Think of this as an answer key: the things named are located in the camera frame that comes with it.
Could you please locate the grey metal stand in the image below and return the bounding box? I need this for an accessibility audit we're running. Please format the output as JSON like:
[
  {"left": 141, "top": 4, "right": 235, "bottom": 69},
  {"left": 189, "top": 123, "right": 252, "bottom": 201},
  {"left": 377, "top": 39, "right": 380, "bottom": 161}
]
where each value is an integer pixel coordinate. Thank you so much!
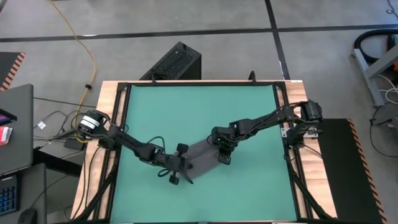
[{"left": 351, "top": 45, "right": 398, "bottom": 108}]

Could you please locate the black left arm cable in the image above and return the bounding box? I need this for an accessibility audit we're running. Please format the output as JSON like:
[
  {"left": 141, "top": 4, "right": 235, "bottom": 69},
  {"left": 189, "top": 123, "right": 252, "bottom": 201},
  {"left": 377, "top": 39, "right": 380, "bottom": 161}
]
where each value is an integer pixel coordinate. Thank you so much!
[{"left": 145, "top": 136, "right": 171, "bottom": 179}]

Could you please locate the grey towel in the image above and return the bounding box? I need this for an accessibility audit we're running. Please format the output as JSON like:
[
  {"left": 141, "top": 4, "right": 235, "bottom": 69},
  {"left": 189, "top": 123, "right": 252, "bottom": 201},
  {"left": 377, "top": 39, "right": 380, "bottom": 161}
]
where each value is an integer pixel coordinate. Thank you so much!
[{"left": 183, "top": 138, "right": 225, "bottom": 180}]

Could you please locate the grey round stand base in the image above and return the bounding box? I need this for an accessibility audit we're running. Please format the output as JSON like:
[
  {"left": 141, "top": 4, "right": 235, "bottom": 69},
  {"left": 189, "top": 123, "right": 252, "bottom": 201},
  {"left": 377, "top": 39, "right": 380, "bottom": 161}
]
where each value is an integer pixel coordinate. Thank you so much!
[{"left": 373, "top": 103, "right": 398, "bottom": 128}]

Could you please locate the red white packet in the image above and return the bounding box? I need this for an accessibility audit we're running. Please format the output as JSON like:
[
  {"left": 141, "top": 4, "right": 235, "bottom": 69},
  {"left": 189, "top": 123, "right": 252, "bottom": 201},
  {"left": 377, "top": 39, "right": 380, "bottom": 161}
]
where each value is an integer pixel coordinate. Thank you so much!
[{"left": 0, "top": 126, "right": 14, "bottom": 146}]

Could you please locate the black hose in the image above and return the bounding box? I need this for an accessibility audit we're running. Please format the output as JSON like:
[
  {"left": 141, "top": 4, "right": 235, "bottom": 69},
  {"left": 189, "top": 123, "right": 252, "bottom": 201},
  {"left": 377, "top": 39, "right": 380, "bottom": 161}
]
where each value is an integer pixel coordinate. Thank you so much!
[{"left": 354, "top": 29, "right": 398, "bottom": 63}]

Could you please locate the black looped floor cable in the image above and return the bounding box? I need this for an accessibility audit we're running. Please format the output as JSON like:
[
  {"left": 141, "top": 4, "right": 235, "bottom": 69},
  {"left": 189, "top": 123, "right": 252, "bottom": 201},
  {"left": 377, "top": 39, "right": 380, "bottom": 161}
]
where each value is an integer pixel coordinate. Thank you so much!
[{"left": 369, "top": 108, "right": 398, "bottom": 156}]

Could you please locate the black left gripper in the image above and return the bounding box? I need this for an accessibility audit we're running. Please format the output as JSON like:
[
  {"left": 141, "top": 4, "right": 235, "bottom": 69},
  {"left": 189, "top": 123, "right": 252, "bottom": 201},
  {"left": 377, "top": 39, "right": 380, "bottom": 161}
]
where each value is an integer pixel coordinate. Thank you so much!
[{"left": 161, "top": 142, "right": 194, "bottom": 186}]

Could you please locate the grey laptop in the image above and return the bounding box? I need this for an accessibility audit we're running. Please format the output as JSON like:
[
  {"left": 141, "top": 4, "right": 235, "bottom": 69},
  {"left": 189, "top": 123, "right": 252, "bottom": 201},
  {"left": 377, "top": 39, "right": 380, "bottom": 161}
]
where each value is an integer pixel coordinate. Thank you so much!
[{"left": 0, "top": 83, "right": 34, "bottom": 177}]

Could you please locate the black hazard-striped floor mat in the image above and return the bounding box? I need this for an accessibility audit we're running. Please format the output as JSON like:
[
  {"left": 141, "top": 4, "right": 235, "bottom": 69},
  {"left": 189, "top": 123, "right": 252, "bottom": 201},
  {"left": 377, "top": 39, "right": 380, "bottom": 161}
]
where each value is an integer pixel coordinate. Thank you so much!
[
  {"left": 0, "top": 52, "right": 25, "bottom": 90},
  {"left": 312, "top": 118, "right": 388, "bottom": 224}
]

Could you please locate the black tablet device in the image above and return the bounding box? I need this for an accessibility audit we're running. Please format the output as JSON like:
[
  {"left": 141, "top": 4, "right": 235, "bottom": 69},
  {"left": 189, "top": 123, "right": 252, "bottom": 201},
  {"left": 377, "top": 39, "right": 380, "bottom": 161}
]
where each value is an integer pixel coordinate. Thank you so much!
[{"left": 0, "top": 108, "right": 18, "bottom": 126}]

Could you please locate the black metal table frame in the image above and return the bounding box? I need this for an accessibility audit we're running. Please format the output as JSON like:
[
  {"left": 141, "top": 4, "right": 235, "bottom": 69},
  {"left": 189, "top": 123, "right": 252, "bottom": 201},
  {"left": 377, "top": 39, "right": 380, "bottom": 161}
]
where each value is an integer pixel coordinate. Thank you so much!
[{"left": 71, "top": 80, "right": 336, "bottom": 224}]

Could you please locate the grey desk shelf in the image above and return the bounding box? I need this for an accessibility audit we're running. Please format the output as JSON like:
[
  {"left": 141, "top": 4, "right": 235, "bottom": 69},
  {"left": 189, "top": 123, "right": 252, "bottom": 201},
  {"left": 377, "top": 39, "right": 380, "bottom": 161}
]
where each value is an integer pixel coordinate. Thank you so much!
[{"left": 0, "top": 163, "right": 47, "bottom": 224}]

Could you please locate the yellow floor cable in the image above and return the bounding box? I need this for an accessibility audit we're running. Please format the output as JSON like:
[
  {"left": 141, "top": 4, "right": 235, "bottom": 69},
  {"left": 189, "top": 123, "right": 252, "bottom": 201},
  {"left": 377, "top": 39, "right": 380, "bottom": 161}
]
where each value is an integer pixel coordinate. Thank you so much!
[{"left": 49, "top": 0, "right": 98, "bottom": 144}]

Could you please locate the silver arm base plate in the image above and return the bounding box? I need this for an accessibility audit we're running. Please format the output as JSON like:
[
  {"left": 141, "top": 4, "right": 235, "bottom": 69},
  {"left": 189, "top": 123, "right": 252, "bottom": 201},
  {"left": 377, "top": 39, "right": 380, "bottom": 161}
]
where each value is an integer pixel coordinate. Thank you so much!
[{"left": 280, "top": 127, "right": 318, "bottom": 138}]

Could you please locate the backlit black keyboard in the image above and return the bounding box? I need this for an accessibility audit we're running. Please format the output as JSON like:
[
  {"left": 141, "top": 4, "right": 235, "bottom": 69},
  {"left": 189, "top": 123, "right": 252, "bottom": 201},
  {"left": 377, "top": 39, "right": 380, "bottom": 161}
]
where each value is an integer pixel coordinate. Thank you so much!
[{"left": 0, "top": 174, "right": 18, "bottom": 216}]

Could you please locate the black computer mouse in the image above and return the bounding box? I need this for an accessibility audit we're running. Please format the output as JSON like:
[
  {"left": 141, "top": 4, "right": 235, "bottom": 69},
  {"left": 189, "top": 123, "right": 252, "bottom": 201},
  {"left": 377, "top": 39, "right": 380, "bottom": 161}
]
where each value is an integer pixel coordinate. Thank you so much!
[{"left": 17, "top": 208, "right": 38, "bottom": 224}]

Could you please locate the white floor cable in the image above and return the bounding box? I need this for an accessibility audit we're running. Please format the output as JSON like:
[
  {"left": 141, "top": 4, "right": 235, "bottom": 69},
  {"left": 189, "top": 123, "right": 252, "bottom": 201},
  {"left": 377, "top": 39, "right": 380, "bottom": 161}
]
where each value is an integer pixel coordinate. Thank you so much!
[{"left": 377, "top": 74, "right": 398, "bottom": 105}]

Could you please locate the thin black floor cable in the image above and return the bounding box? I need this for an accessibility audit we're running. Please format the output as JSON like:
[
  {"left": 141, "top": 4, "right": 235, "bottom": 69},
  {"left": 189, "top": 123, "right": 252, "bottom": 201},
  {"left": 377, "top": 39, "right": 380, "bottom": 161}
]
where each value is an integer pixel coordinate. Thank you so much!
[{"left": 33, "top": 96, "right": 96, "bottom": 109}]

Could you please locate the black computer tower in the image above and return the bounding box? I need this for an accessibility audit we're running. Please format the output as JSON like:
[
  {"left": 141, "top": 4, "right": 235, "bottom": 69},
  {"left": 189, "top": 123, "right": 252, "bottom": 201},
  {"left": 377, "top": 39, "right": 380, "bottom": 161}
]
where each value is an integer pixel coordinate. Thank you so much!
[{"left": 139, "top": 41, "right": 202, "bottom": 81}]

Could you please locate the green table mat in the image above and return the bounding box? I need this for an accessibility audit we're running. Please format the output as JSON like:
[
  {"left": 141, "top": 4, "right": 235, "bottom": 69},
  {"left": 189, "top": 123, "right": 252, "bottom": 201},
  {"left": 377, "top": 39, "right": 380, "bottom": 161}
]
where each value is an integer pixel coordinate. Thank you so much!
[{"left": 110, "top": 84, "right": 298, "bottom": 223}]

